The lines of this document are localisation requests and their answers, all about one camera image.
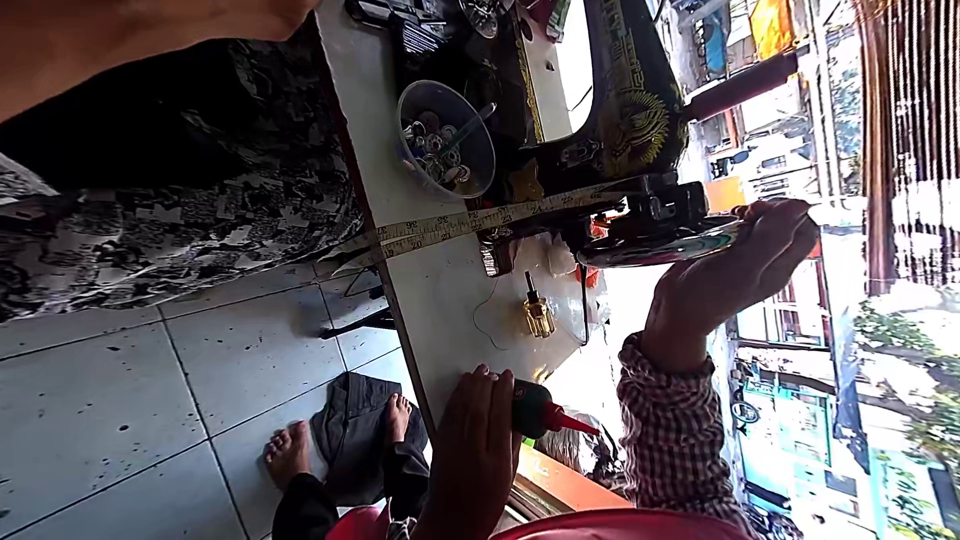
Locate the person's left hand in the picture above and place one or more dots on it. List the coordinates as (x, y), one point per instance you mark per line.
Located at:
(474, 450)

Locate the person's right hand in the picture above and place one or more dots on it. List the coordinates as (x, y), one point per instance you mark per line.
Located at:
(712, 289)

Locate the person's right fingers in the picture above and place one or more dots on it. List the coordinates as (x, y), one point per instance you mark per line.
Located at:
(780, 240)

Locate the person's left fingers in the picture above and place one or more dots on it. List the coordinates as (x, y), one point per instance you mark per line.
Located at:
(481, 405)

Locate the dark bottle with red nozzle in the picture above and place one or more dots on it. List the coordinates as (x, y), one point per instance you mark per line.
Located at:
(531, 409)

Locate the shiny metal handwheel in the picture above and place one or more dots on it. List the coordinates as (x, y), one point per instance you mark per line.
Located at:
(656, 253)

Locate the person's left forearm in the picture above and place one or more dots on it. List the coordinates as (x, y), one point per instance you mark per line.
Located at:
(459, 527)

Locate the person's right forearm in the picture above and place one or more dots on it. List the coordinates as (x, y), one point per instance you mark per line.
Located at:
(671, 435)

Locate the thin dark thread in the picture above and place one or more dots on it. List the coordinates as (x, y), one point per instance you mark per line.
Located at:
(475, 319)

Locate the clear plastic bag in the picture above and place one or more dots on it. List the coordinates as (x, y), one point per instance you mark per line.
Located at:
(559, 446)

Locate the white sewing table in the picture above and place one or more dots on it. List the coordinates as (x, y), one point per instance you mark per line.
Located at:
(450, 300)

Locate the orange wooden board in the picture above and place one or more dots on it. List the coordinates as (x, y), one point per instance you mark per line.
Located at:
(566, 480)

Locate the dark grey cloth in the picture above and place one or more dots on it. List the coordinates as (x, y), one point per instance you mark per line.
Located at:
(349, 442)

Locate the brown striped curtain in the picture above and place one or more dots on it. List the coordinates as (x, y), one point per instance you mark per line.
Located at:
(885, 150)

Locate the black metal table pedal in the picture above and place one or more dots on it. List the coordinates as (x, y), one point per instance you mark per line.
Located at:
(364, 324)

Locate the green leafy tree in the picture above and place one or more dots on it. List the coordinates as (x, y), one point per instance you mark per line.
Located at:
(892, 330)

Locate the dark maroon thread spool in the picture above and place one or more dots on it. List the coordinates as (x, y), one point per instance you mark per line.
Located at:
(742, 86)

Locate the person's body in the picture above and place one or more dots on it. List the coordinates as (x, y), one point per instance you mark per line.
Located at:
(615, 526)

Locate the black gold sewing machine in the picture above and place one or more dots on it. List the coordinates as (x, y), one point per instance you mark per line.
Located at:
(634, 127)

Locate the yellow tape measure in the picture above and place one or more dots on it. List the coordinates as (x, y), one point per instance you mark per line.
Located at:
(480, 220)

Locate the person's legs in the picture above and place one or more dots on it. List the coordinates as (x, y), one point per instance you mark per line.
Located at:
(300, 499)

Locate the orange hanging cloth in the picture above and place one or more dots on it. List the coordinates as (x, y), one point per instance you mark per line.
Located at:
(771, 28)

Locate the pile of bobbins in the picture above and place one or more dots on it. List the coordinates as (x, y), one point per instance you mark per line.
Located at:
(433, 146)

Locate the teal stick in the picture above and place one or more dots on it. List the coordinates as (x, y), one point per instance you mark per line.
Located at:
(469, 129)

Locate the motorcycle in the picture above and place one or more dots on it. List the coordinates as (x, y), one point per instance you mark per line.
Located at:
(769, 517)

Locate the black white patterned fabric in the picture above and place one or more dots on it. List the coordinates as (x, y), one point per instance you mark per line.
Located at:
(262, 187)

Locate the translucent plastic bowl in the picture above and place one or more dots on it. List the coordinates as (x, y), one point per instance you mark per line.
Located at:
(416, 101)

